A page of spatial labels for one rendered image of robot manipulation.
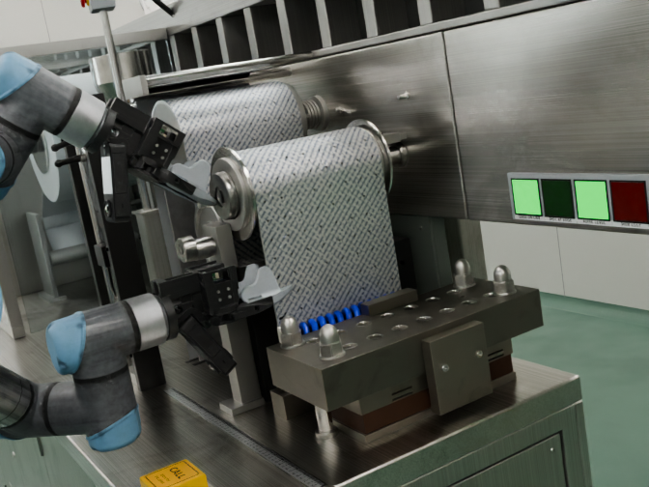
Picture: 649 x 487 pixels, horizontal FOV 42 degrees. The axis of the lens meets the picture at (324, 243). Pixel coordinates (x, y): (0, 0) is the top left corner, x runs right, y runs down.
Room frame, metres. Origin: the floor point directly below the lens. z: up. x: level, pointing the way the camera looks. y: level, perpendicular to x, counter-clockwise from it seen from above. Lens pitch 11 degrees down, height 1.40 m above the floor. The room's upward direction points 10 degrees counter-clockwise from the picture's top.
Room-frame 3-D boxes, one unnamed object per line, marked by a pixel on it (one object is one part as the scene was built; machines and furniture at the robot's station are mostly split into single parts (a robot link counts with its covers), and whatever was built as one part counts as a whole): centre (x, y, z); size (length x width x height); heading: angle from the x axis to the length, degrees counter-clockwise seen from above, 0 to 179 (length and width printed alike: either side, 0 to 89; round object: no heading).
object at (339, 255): (1.30, -0.01, 1.11); 0.23 x 0.01 x 0.18; 119
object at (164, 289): (1.19, 0.20, 1.12); 0.12 x 0.08 x 0.09; 119
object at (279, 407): (1.30, -0.01, 0.92); 0.28 x 0.04 x 0.04; 119
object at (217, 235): (1.30, 0.18, 1.05); 0.06 x 0.05 x 0.31; 119
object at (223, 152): (1.29, 0.13, 1.25); 0.15 x 0.01 x 0.15; 30
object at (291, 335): (1.18, 0.07, 1.05); 0.04 x 0.04 x 0.04
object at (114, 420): (1.11, 0.35, 1.01); 0.11 x 0.08 x 0.11; 75
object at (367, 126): (1.42, -0.09, 1.25); 0.15 x 0.01 x 0.15; 29
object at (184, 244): (1.29, 0.21, 1.18); 0.04 x 0.02 x 0.04; 29
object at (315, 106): (1.66, 0.00, 1.33); 0.07 x 0.07 x 0.07; 29
